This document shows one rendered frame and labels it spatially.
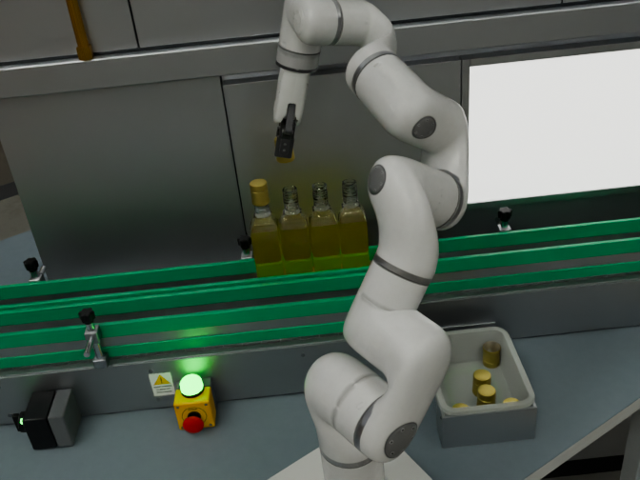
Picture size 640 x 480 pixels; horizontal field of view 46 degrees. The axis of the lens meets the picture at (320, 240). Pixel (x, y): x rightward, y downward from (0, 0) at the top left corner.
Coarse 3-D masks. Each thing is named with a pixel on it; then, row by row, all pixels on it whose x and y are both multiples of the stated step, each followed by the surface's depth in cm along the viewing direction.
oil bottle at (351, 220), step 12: (360, 204) 148; (348, 216) 146; (360, 216) 146; (348, 228) 148; (360, 228) 148; (348, 240) 149; (360, 240) 149; (348, 252) 151; (360, 252) 151; (348, 264) 152; (360, 264) 152
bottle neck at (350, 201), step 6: (348, 180) 146; (354, 180) 146; (342, 186) 145; (348, 186) 144; (354, 186) 145; (348, 192) 145; (354, 192) 145; (348, 198) 146; (354, 198) 146; (348, 204) 146; (354, 204) 147
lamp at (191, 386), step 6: (186, 378) 144; (192, 378) 144; (198, 378) 144; (180, 384) 144; (186, 384) 143; (192, 384) 143; (198, 384) 144; (186, 390) 143; (192, 390) 143; (198, 390) 144; (186, 396) 144; (192, 396) 144
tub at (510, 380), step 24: (456, 336) 151; (480, 336) 151; (504, 336) 149; (456, 360) 153; (480, 360) 154; (504, 360) 149; (456, 384) 148; (504, 384) 147; (528, 384) 137; (456, 408) 133; (480, 408) 133; (504, 408) 133
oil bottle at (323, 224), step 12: (312, 216) 147; (324, 216) 146; (312, 228) 147; (324, 228) 147; (336, 228) 148; (312, 240) 149; (324, 240) 149; (336, 240) 149; (312, 252) 151; (324, 252) 150; (336, 252) 150; (324, 264) 152; (336, 264) 152
